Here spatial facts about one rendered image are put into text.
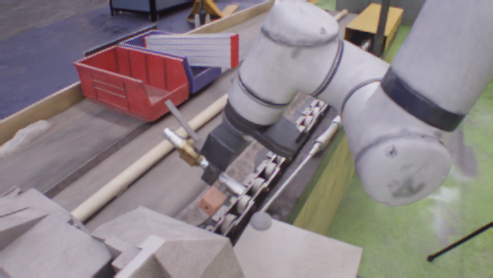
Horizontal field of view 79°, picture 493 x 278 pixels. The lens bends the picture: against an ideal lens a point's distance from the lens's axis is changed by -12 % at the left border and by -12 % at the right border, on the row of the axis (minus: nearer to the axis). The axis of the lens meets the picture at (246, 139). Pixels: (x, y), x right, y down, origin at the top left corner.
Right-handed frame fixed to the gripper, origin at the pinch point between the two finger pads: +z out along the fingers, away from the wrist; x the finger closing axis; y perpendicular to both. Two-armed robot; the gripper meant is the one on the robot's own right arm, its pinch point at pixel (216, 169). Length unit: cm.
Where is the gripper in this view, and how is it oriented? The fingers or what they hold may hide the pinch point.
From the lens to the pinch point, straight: 62.5
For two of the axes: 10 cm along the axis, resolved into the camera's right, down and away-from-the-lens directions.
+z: -3.9, 6.2, 6.8
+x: -4.9, 4.9, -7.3
